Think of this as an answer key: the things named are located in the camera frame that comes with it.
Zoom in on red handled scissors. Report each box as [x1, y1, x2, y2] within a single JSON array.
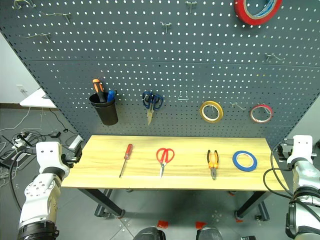
[[156, 147, 175, 180]]

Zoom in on large red tape roll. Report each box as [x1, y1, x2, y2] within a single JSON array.
[[233, 0, 283, 26]]

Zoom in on blue pen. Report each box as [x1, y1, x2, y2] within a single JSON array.
[[106, 89, 117, 103]]

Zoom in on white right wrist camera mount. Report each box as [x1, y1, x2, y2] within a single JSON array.
[[286, 134, 314, 165]]

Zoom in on white background table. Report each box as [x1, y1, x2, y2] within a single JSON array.
[[19, 88, 58, 109]]

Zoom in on black plastic cup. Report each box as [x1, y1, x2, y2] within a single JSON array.
[[89, 92, 119, 126]]

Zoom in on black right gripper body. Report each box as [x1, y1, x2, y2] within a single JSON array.
[[276, 141, 294, 162]]

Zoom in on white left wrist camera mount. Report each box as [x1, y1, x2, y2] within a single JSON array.
[[35, 141, 64, 175]]

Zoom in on red handled screwdriver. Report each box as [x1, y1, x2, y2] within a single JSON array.
[[118, 143, 134, 179]]

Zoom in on metal wire loop hook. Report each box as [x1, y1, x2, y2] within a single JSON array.
[[177, 90, 190, 102]]

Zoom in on wooden table with black legs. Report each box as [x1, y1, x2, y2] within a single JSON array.
[[60, 134, 287, 224]]

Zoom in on small red tape roll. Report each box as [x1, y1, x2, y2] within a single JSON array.
[[250, 103, 274, 124]]

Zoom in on blue handled scissors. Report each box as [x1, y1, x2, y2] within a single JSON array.
[[142, 90, 165, 126]]

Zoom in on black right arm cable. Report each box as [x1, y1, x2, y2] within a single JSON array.
[[262, 141, 302, 201]]

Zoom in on white floor cable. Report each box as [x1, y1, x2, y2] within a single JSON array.
[[0, 105, 43, 134]]

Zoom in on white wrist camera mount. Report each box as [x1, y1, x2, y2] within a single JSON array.
[[35, 141, 64, 175], [286, 134, 314, 165]]

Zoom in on blue tape roll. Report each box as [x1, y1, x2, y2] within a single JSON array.
[[232, 150, 258, 173]]

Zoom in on metal pegboard hook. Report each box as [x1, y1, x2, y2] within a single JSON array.
[[264, 52, 286, 63], [12, 0, 33, 10], [229, 101, 248, 111], [185, 0, 199, 14], [160, 21, 174, 34], [24, 32, 53, 41], [39, 10, 73, 23]]

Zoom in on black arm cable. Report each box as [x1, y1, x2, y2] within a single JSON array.
[[8, 147, 38, 213], [262, 141, 302, 201]]

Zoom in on yellow handled pliers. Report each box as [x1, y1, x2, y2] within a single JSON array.
[[206, 149, 220, 181]]

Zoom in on grey pegboard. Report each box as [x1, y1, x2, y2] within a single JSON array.
[[0, 0, 320, 141]]

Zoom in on orange and black screwdriver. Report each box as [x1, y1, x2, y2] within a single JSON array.
[[91, 78, 107, 104]]

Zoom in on dark rounded shape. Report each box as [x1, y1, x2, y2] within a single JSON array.
[[134, 226, 166, 240], [195, 226, 224, 240]]

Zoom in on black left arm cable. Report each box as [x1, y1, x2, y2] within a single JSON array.
[[8, 147, 38, 213]]

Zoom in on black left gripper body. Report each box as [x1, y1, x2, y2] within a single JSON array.
[[60, 135, 84, 169]]

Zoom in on yellow tape roll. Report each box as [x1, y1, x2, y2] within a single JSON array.
[[199, 100, 224, 124]]

